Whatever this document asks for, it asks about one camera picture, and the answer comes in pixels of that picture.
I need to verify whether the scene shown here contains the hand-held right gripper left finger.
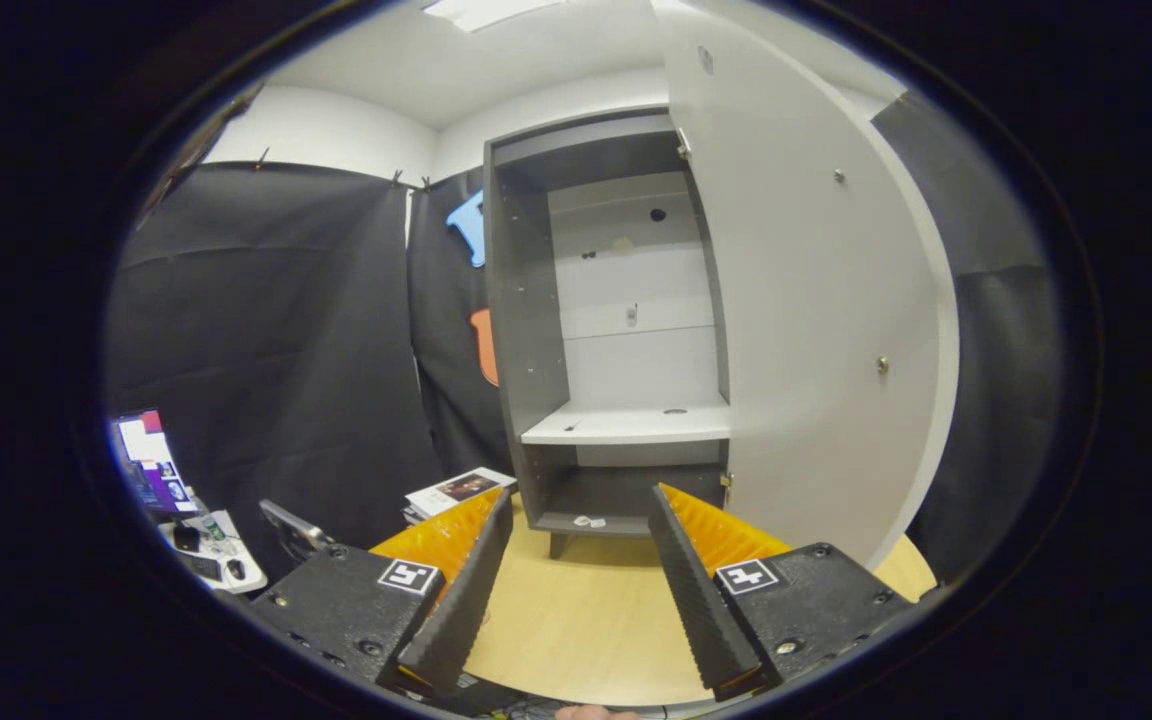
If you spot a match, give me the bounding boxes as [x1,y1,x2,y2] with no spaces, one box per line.
[251,487,515,698]

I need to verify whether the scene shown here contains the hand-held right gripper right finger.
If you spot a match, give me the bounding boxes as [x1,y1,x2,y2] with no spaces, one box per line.
[648,484,912,701]

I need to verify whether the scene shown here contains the beige cabinet door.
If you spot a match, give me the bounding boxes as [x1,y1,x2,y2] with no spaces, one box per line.
[651,0,962,571]

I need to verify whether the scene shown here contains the white cabinet shelf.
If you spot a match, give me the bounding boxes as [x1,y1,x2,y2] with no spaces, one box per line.
[521,400,732,446]

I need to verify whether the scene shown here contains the dark grey cabinet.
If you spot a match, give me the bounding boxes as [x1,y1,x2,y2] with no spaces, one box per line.
[483,105,737,559]

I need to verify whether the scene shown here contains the white book with photo cover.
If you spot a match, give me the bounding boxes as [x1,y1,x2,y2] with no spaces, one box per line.
[404,467,519,523]

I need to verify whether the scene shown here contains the grey curved panel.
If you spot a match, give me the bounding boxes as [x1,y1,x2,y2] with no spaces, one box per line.
[258,500,332,566]

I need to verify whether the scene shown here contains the white side table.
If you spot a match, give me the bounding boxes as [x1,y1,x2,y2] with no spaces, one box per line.
[158,508,269,596]

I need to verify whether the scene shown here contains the black backdrop cloth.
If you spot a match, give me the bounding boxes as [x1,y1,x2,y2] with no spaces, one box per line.
[106,90,1067,586]

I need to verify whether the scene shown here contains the computer monitor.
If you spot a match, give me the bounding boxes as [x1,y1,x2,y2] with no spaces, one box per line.
[111,408,199,516]

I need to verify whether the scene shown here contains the rectangular ceiling light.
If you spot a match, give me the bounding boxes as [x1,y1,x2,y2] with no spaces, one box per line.
[423,0,577,33]

